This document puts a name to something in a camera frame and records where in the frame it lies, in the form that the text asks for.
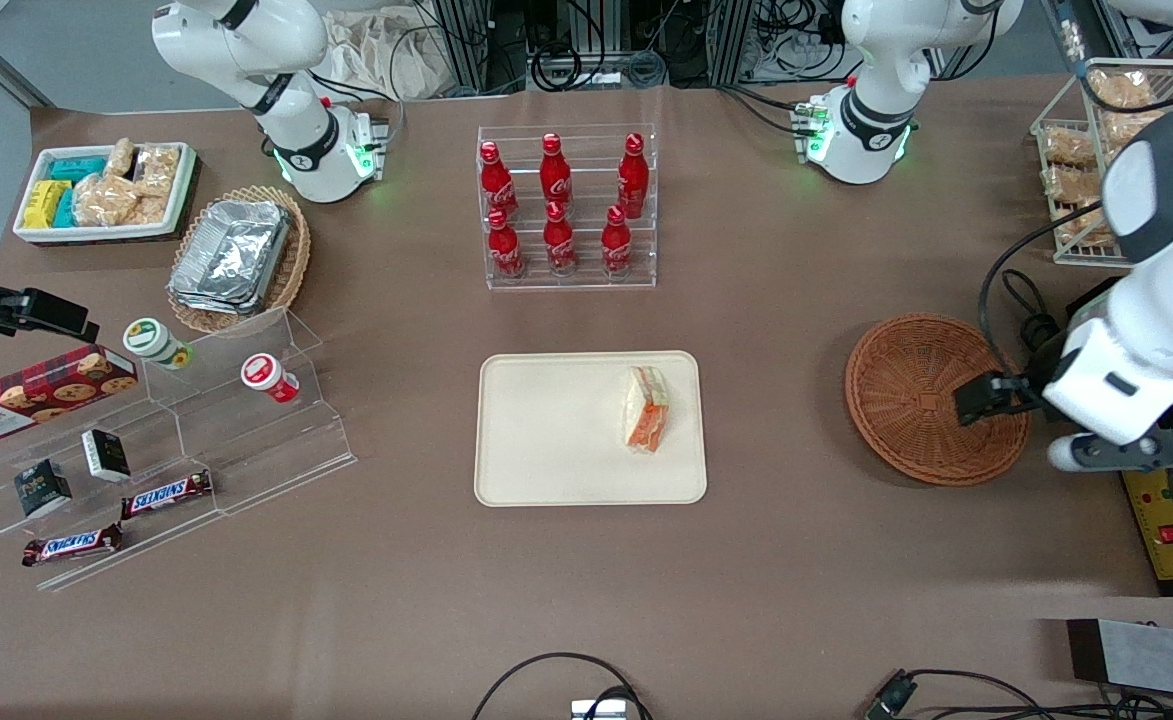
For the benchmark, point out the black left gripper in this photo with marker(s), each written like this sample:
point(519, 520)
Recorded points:
point(1047, 369)

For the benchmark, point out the triangle sandwich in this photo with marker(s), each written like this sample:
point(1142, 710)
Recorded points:
point(646, 415)

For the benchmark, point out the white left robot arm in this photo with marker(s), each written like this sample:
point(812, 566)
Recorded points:
point(1156, 320)

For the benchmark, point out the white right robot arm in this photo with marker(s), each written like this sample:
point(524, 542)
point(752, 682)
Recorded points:
point(286, 150)

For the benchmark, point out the round brown wicker basket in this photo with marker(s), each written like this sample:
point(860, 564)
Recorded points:
point(906, 400)

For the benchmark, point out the aluminium foil tray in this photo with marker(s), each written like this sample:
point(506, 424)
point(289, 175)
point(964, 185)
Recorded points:
point(211, 303)
point(236, 245)

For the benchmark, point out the oval light wicker basket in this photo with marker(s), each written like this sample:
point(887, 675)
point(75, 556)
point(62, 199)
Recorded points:
point(293, 270)

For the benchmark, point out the beige rectangular serving tray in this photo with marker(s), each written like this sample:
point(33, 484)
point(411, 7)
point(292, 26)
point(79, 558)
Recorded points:
point(556, 440)

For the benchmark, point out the red tartan cookie box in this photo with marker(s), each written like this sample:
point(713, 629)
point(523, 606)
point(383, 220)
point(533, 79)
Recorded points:
point(36, 395)

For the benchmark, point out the green lid cup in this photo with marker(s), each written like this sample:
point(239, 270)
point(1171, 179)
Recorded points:
point(151, 340)

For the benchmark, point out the white rectangular snack bin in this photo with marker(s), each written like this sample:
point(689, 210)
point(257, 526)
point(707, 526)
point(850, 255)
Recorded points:
point(106, 231)

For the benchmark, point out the teal snack pack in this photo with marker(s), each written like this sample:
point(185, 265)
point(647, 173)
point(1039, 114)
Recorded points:
point(76, 167)
point(64, 210)

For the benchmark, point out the yellow snack pack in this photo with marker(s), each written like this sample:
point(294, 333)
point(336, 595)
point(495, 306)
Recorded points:
point(41, 203)

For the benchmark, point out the clear rice cracker bag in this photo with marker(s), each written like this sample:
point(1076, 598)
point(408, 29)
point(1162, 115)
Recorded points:
point(120, 158)
point(158, 168)
point(104, 200)
point(152, 208)

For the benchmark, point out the small black snack box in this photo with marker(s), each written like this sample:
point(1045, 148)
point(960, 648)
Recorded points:
point(43, 490)
point(106, 456)

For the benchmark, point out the bagged fried snack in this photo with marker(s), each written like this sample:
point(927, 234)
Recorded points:
point(1071, 185)
point(1068, 147)
point(1124, 90)
point(1126, 128)
point(1086, 225)

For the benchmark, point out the brown chocolate bar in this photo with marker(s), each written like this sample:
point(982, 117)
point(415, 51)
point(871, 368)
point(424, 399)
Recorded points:
point(166, 494)
point(71, 545)

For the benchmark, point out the red lid cup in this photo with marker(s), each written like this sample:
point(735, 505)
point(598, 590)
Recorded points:
point(264, 374)

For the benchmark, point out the black machine with yellow panel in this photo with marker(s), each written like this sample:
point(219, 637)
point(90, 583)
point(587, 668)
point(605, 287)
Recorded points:
point(1171, 540)

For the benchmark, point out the clear acrylic stepped display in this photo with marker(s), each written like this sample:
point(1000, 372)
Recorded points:
point(246, 450)

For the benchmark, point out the grey flat box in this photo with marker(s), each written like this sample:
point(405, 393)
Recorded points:
point(1156, 655)

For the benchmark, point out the red cola bottle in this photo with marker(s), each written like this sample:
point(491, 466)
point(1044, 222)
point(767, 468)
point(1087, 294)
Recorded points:
point(559, 242)
point(494, 182)
point(504, 248)
point(633, 178)
point(555, 175)
point(616, 245)

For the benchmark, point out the beige cloth bag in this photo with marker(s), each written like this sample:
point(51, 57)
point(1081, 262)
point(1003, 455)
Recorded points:
point(386, 60)

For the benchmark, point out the clear acrylic bottle rack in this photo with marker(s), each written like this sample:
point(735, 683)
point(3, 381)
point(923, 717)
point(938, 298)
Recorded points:
point(594, 160)

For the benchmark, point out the silver metal device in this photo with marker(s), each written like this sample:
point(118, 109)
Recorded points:
point(596, 711)

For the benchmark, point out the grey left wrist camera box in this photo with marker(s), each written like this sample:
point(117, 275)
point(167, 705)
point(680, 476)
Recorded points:
point(1136, 452)

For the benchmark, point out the aluminium frame post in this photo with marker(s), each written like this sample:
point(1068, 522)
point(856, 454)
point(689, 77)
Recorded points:
point(731, 40)
point(466, 40)

